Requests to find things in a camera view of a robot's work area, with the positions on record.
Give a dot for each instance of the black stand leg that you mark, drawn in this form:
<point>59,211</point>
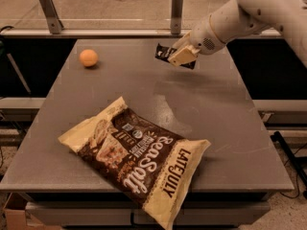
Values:
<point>299,163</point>

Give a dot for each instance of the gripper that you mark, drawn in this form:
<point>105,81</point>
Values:
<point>204,37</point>

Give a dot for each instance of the orange ball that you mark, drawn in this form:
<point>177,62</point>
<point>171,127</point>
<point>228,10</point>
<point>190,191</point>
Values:
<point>88,58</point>

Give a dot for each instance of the left metal bracket post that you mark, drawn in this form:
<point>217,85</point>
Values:
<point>54,24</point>

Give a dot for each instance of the cardboard box under table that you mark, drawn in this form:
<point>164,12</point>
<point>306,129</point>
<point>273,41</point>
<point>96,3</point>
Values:
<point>18,219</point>

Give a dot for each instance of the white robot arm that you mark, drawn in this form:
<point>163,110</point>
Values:
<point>238,18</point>

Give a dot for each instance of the clear barrier panel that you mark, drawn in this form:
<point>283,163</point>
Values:
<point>104,14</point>

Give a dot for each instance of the brown and cream chip bag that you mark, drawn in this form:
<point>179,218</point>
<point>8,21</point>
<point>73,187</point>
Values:
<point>150,164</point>

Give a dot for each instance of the middle metal bracket post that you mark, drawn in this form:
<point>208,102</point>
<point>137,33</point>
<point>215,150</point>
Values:
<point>176,16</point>

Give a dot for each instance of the metal bracket post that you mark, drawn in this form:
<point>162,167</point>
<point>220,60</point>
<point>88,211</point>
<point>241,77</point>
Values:
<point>54,24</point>
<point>176,16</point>

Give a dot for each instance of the black rxbar chocolate bar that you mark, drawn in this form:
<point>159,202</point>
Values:
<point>163,53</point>

